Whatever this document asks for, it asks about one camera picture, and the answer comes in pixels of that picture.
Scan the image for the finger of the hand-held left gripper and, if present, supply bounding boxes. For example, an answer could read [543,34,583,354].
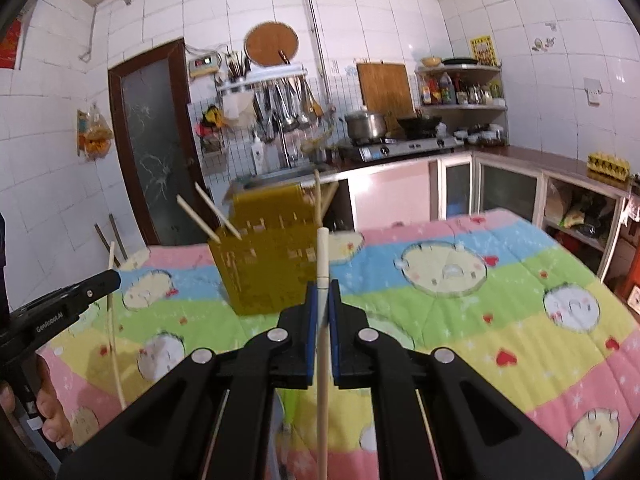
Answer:
[55,269,122,311]

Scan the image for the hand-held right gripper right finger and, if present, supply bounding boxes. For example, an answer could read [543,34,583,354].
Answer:
[330,280,584,480]

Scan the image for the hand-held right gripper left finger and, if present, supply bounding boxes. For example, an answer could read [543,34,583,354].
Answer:
[57,284,318,480]

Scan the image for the yellow slotted utensil holder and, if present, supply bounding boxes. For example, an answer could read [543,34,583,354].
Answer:
[207,182,326,317]

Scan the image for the row of hanging kitchen utensils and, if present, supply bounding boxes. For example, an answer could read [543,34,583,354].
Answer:
[250,77,323,143]

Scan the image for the person's left hand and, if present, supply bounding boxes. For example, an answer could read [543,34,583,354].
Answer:
[0,354,77,451]

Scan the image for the wooden stick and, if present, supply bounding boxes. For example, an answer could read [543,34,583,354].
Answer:
[95,223,121,267]

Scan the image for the printed pastel blanket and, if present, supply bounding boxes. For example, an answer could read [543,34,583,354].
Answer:
[37,209,640,480]

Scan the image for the kitchen cabinet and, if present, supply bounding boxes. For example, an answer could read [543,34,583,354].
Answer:
[335,145,640,286]

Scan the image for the hanging orange plastic bag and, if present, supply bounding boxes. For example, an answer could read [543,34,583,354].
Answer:
[77,105,115,162]

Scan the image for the steel sink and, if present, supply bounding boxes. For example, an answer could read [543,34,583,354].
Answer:
[235,162,336,186]

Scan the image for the brown door with frosted glass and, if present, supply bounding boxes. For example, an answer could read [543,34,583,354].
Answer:
[107,37,208,247]

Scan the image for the white soap bottle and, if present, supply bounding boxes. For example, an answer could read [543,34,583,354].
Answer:
[250,131,267,175]

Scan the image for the gas stove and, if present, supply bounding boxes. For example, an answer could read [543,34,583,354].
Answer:
[337,135,466,163]

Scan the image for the hanging red and yellow bags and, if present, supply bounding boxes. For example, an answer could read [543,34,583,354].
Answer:
[197,105,226,153]

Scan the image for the steel pot with lid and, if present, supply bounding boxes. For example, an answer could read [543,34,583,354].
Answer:
[344,107,388,143]

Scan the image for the black wok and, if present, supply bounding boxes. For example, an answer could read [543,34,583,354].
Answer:
[395,115,443,140]

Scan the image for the hanging white cloth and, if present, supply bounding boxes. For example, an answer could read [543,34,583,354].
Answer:
[222,92,256,128]

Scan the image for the stack of bowls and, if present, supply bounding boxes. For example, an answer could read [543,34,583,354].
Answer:
[452,124,506,147]

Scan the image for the wooden cutting board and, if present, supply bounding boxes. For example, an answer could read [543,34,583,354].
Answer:
[356,61,416,118]

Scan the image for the utensil cup on rack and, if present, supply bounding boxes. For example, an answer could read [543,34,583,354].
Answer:
[222,50,251,83]

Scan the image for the row of condiment bottles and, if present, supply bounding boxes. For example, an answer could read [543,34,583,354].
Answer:
[420,72,503,106]

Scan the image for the round wooden lid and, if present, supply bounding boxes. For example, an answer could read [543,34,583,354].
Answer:
[243,21,300,67]

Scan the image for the yellow egg carton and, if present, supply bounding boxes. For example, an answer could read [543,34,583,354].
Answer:
[586,152,632,181]

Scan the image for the wall control box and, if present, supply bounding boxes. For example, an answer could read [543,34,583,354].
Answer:
[188,55,221,78]

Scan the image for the red wall calendar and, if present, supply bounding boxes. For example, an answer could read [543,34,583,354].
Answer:
[0,15,25,70]

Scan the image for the metal wall rack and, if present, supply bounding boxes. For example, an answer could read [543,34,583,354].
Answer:
[216,62,308,93]

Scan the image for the corner wall shelf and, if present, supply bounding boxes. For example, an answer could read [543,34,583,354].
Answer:
[415,62,508,111]

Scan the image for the bent white wall pipe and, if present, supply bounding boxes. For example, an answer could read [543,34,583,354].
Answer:
[80,0,132,63]

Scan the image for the vertical wall pipe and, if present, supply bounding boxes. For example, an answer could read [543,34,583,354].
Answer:
[300,0,328,106]

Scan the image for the yellow wall poster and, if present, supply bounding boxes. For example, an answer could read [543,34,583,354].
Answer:
[469,35,497,67]

